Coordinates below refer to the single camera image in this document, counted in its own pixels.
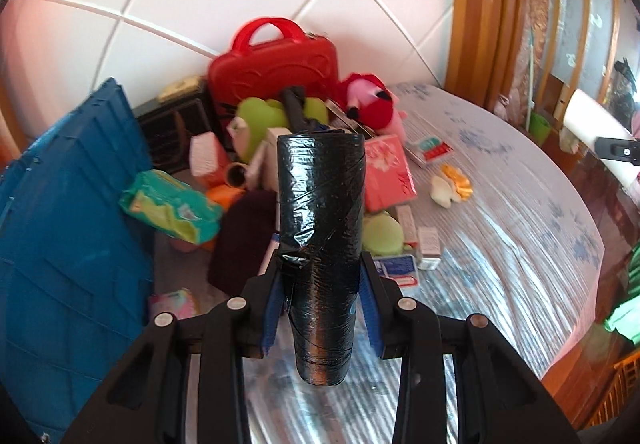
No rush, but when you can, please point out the round green plush toy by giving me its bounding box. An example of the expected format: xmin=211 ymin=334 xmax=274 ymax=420
xmin=361 ymin=211 xmax=406 ymax=256

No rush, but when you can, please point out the orange plastic object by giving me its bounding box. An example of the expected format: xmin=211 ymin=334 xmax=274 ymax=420
xmin=205 ymin=184 xmax=246 ymax=210

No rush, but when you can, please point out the red green card pack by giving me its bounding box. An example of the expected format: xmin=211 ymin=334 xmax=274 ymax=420
xmin=406 ymin=136 xmax=456 ymax=166

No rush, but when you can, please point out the red plastic carry case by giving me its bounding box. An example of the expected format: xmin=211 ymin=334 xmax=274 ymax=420
xmin=207 ymin=17 xmax=341 ymax=117

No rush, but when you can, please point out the blue white box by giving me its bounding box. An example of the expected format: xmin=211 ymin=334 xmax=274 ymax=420
xmin=375 ymin=254 xmax=421 ymax=297

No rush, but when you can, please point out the green wet wipes pack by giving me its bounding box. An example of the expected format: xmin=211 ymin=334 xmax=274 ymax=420
xmin=119 ymin=170 xmax=224 ymax=245

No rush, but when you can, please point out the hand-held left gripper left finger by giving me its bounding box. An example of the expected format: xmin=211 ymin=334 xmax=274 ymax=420
xmin=60 ymin=251 xmax=286 ymax=444

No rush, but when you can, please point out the green frog plush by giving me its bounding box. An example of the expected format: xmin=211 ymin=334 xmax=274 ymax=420
xmin=227 ymin=96 xmax=331 ymax=165

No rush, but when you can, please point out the yellow white plush flower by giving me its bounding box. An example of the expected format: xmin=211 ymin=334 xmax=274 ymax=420
xmin=430 ymin=164 xmax=473 ymax=209

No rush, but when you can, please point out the blue plastic crate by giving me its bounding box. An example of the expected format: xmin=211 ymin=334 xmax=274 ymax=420
xmin=0 ymin=76 xmax=156 ymax=430

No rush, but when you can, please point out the pink tissue pack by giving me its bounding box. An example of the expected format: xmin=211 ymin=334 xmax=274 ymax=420
xmin=362 ymin=134 xmax=418 ymax=214

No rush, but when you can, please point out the white and orange box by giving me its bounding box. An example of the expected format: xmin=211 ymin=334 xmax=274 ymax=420
xmin=189 ymin=131 xmax=231 ymax=187

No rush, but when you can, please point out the red plush toy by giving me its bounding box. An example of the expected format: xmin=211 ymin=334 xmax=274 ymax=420
xmin=337 ymin=72 xmax=408 ymax=135

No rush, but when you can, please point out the black plastic bag roll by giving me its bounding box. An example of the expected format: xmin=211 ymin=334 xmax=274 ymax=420
xmin=276 ymin=131 xmax=368 ymax=386

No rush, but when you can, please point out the wooden door frame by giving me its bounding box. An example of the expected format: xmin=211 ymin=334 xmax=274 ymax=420
xmin=445 ymin=0 xmax=536 ymax=107

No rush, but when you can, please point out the green cup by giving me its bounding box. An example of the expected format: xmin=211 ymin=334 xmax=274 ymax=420
xmin=530 ymin=113 xmax=553 ymax=142

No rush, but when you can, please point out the pastel striped packet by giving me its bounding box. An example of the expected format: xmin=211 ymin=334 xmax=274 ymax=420
xmin=148 ymin=288 xmax=201 ymax=325

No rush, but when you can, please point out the white paper roll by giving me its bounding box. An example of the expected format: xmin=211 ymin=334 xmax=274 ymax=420
xmin=564 ymin=89 xmax=640 ymax=187

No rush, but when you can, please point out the dark maroon cloth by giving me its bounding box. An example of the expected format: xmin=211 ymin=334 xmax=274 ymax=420
xmin=206 ymin=190 xmax=281 ymax=295

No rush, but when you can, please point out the green cloth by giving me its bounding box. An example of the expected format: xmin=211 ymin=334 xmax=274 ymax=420
xmin=602 ymin=244 xmax=640 ymax=345

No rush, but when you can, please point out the black long object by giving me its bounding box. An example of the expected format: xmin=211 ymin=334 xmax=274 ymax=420
xmin=280 ymin=86 xmax=321 ymax=132

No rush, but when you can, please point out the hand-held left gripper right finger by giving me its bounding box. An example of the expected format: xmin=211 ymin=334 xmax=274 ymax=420
xmin=357 ymin=251 xmax=583 ymax=444

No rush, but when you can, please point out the small white box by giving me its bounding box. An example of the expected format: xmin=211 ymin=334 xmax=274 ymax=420
xmin=417 ymin=226 xmax=443 ymax=271

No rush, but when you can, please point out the brown tape roll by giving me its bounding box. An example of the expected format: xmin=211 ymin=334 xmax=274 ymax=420
xmin=225 ymin=163 xmax=249 ymax=188

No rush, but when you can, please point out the floral plastic tablecloth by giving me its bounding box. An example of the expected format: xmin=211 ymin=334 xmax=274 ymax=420
xmin=152 ymin=81 xmax=606 ymax=444

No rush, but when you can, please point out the small beige box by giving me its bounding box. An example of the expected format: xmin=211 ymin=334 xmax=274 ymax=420
xmin=157 ymin=76 xmax=201 ymax=102

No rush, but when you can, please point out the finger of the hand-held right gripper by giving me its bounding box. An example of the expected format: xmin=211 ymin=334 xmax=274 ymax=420
xmin=596 ymin=136 xmax=640 ymax=164

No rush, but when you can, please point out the plain white box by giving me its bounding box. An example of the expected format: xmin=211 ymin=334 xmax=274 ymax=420
xmin=247 ymin=126 xmax=293 ymax=192

